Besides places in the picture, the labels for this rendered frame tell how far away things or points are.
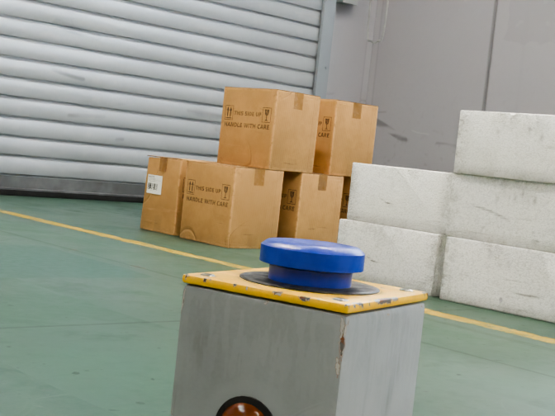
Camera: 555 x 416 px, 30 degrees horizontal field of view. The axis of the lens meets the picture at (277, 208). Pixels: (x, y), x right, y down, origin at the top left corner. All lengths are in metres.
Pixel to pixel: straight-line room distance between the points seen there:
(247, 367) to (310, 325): 0.03
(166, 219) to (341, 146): 0.76
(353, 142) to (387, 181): 1.06
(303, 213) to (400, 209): 0.95
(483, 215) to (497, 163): 0.15
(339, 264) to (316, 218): 3.69
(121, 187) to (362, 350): 5.53
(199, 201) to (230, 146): 0.27
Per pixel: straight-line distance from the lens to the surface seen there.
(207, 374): 0.38
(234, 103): 4.04
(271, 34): 6.54
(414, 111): 6.95
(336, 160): 4.15
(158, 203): 4.16
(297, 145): 3.96
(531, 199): 2.84
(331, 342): 0.36
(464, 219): 2.96
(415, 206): 3.09
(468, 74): 6.72
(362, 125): 4.24
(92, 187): 5.78
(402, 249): 3.09
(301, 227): 4.02
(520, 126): 2.86
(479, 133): 2.94
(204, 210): 3.89
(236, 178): 3.77
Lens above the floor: 0.36
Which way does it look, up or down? 3 degrees down
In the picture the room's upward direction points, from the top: 6 degrees clockwise
